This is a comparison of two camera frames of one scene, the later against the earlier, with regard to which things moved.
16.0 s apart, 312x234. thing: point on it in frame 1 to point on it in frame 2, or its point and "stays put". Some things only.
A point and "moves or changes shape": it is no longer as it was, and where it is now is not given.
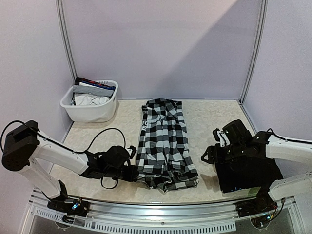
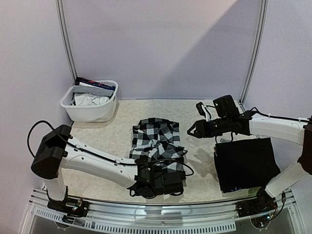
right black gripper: x=212 y=154 to x=203 y=126
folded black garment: x=247 y=172 stays put
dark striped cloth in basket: x=90 y=82 stays put
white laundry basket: x=101 y=113 stays put
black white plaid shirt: x=164 y=159 moves or changes shape
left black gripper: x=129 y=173 to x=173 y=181
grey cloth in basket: x=87 y=89 stays put
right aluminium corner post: x=259 y=49 stays put
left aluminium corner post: x=63 y=24 stays put
